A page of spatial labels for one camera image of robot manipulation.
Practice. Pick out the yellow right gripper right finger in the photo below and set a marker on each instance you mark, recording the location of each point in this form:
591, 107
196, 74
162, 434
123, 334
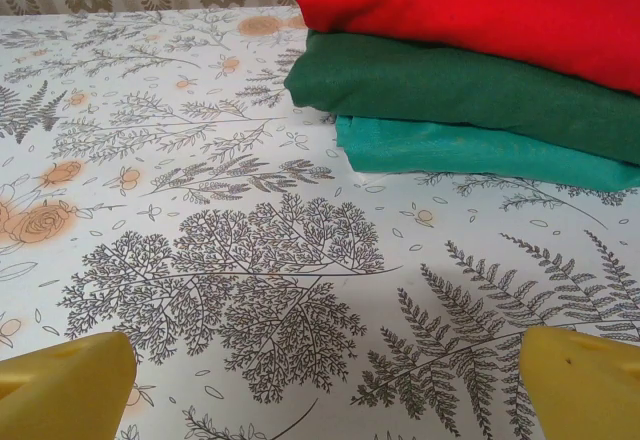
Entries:
585, 390

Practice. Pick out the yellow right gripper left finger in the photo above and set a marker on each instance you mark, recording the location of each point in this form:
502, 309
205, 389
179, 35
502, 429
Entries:
65, 395

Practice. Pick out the floral print tablecloth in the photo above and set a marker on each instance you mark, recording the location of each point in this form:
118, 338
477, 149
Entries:
225, 235

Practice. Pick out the folded teal t-shirt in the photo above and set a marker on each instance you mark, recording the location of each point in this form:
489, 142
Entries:
450, 155

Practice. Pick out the folded dark green t-shirt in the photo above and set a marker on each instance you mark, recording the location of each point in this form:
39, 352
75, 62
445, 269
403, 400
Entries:
425, 85

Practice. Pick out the folded red t-shirt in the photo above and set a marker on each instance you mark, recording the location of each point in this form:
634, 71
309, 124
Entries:
475, 5

